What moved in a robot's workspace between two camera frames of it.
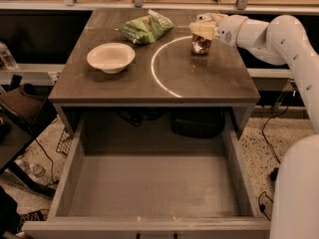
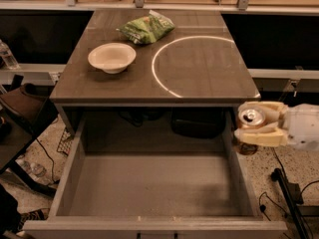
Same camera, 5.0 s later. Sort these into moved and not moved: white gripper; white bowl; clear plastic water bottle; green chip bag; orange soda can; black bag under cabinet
Moved: orange soda can; white gripper
Not moved: green chip bag; clear plastic water bottle; white bowl; black bag under cabinet
